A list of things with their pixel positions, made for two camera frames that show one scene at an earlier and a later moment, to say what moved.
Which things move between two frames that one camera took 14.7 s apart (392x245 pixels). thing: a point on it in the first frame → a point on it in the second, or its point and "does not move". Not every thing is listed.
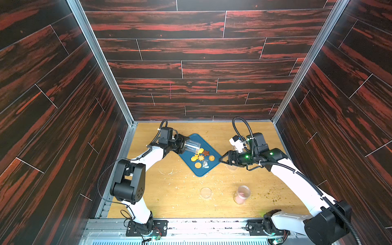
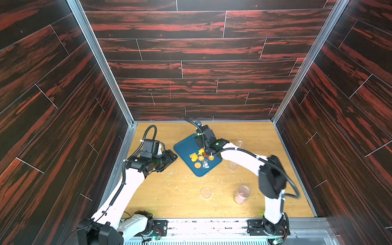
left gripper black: (180, 139) → (169, 158)
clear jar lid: (205, 192) does not move
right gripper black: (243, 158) → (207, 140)
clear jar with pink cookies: (244, 192) does not move
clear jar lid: (232, 167) does not move
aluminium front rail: (113, 231) does not move
